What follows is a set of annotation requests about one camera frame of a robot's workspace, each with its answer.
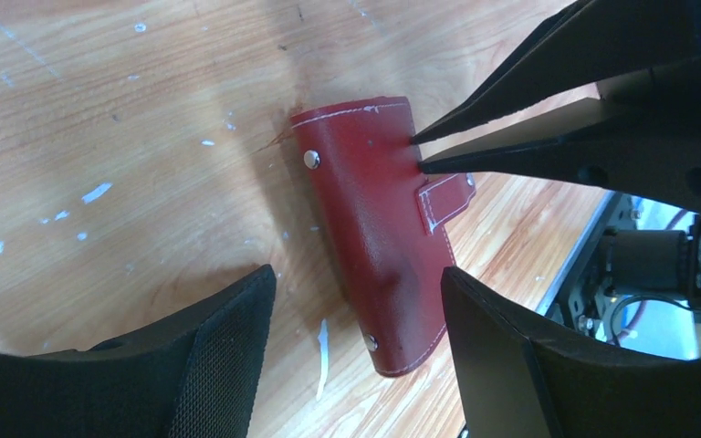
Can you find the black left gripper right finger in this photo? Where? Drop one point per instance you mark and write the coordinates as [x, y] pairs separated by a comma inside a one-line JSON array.
[[524, 375]]

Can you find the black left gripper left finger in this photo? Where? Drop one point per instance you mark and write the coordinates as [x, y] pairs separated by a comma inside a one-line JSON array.
[[191, 374]]

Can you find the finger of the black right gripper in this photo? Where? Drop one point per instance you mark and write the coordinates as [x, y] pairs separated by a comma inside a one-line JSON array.
[[652, 153], [585, 42]]

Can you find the red card holder wallet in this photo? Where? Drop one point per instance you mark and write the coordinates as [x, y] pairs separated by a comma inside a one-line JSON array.
[[386, 220]]

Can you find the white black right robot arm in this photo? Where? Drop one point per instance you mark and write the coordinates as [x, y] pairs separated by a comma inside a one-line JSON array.
[[662, 265]]

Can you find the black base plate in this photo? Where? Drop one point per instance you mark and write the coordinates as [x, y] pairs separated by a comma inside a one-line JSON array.
[[570, 299]]

